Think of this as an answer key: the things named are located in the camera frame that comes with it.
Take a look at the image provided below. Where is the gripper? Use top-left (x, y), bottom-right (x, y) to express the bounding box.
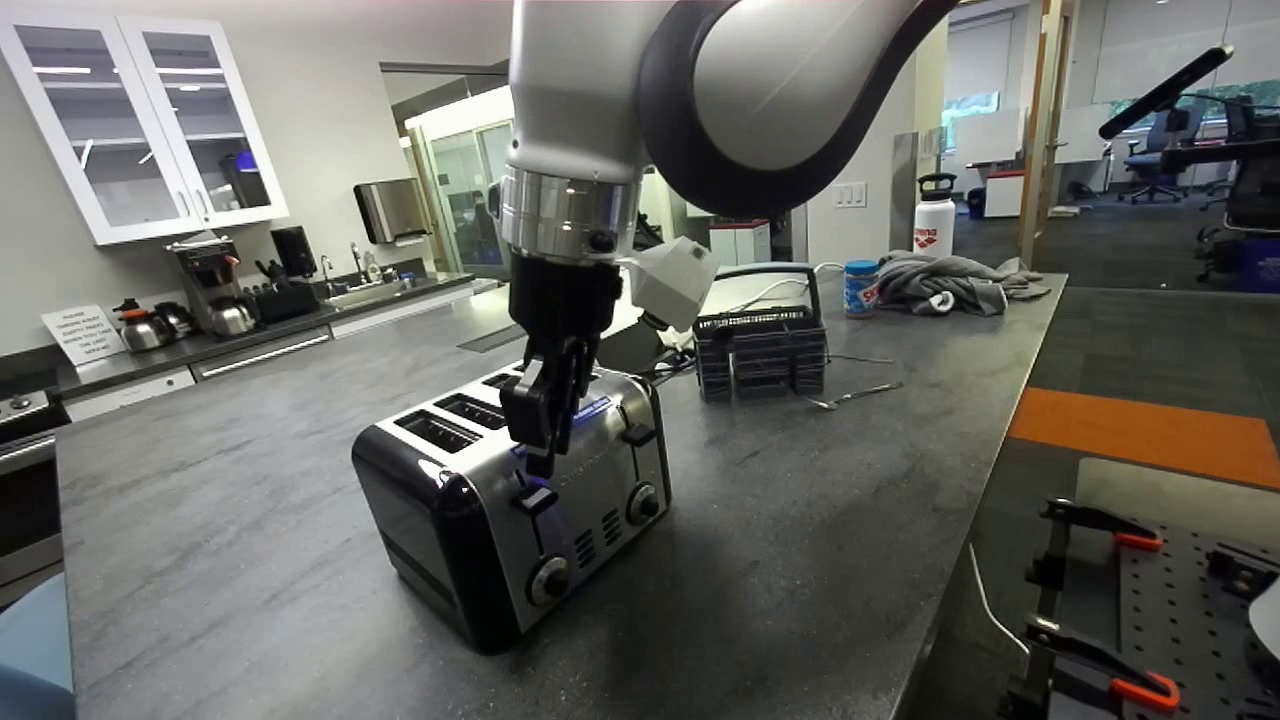
top-left (499, 250), bottom-right (624, 481)

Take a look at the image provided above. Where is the silver and black toaster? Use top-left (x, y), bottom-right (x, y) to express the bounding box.
top-left (350, 362), bottom-right (673, 657)

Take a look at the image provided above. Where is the black cutlery basket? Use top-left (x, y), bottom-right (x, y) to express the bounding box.
top-left (691, 262), bottom-right (830, 404)

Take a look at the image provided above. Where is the sink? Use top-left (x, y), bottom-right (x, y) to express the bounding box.
top-left (324, 279), bottom-right (413, 308)

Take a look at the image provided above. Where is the steel paper towel dispenser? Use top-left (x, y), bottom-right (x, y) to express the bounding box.
top-left (352, 177), bottom-right (434, 247)

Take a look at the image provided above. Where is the black countertop organizer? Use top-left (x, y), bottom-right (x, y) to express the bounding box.
top-left (249, 279), bottom-right (322, 325)

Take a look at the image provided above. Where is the jar with blue lid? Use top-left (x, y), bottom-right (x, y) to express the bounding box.
top-left (842, 259), bottom-right (882, 320)

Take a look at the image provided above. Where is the coffee maker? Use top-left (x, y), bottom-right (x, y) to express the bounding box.
top-left (164, 233), bottom-right (260, 339)

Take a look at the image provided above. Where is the steel coffee pot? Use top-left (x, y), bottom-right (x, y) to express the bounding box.
top-left (112, 297), bottom-right (179, 354)
top-left (152, 300), bottom-right (199, 341)

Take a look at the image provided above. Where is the grey garment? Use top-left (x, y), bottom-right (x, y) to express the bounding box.
top-left (875, 249), bottom-right (1054, 318)

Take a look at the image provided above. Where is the white water bottle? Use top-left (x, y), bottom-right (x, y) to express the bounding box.
top-left (912, 172), bottom-right (959, 260)

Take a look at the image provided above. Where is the paper sign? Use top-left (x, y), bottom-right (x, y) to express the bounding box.
top-left (39, 303), bottom-right (130, 367)

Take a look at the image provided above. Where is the stove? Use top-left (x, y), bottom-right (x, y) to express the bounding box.
top-left (0, 388), bottom-right (73, 593)

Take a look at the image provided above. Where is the black and orange clamp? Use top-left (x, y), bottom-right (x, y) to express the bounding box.
top-left (1024, 613), bottom-right (1182, 714)
top-left (1037, 497), bottom-right (1167, 554)

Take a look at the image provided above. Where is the office chair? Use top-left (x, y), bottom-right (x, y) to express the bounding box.
top-left (1116, 104), bottom-right (1207, 207)

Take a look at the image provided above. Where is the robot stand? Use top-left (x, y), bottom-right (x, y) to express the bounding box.
top-left (998, 457), bottom-right (1280, 720)

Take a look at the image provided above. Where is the black cable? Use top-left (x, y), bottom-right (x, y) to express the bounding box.
top-left (640, 356), bottom-right (703, 389)

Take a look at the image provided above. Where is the white cable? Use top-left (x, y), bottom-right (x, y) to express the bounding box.
top-left (967, 543), bottom-right (1032, 658)
top-left (700, 261), bottom-right (847, 313)

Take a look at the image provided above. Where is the black wall dispenser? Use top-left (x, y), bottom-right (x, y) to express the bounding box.
top-left (269, 225), bottom-right (319, 279)

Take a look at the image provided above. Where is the white glass-door wall cabinet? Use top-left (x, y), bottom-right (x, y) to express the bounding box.
top-left (0, 10), bottom-right (292, 247)

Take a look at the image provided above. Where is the wooden post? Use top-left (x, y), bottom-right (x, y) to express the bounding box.
top-left (1017, 0), bottom-right (1068, 267)

